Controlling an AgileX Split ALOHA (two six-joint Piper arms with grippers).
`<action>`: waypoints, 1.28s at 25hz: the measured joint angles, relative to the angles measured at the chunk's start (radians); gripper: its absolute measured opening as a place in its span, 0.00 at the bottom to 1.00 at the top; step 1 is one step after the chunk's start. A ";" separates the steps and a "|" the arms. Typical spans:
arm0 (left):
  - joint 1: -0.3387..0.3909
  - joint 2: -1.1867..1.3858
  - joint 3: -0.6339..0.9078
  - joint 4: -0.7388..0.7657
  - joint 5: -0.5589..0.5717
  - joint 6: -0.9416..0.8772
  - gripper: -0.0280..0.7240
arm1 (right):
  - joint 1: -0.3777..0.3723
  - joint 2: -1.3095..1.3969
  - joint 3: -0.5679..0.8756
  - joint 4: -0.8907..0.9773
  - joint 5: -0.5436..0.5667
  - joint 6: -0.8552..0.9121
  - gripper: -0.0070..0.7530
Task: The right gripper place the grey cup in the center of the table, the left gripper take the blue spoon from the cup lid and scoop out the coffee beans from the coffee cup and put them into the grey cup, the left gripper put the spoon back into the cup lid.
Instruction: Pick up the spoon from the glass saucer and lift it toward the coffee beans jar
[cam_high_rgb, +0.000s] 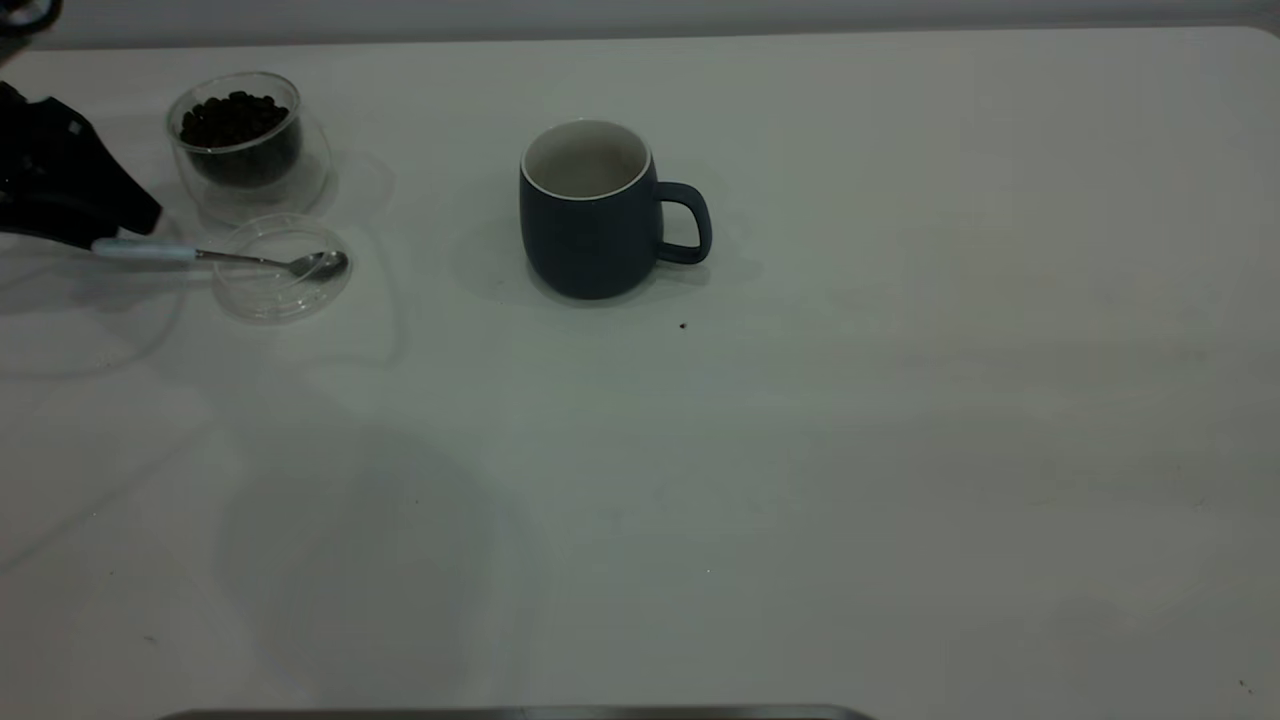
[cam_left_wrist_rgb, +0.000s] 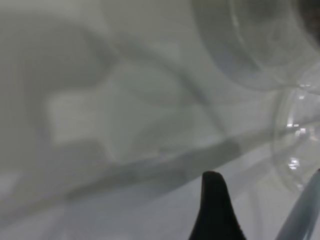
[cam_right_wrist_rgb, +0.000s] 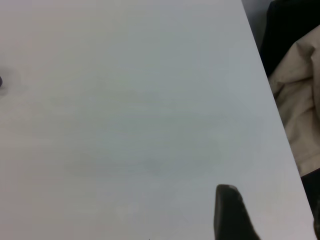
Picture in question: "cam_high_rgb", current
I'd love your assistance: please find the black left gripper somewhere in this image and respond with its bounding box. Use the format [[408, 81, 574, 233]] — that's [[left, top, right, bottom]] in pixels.
[[0, 80, 164, 251]]

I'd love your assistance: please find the metal spoon with white handle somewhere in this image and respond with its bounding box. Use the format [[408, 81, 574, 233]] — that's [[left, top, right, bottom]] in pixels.
[[92, 237, 350, 284]]

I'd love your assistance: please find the double-walled glass cup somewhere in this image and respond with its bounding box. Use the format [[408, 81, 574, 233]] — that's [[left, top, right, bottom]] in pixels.
[[165, 70, 333, 227]]

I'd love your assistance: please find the clear glass lid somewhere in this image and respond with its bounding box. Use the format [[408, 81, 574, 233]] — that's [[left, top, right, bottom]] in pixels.
[[213, 213, 353, 326]]

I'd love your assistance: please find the dark grey ceramic mug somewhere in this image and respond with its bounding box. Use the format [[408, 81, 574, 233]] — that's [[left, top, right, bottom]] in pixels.
[[518, 120, 713, 301]]

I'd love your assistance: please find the coffee beans pile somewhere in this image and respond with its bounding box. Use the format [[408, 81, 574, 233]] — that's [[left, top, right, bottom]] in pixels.
[[180, 90, 302, 187]]

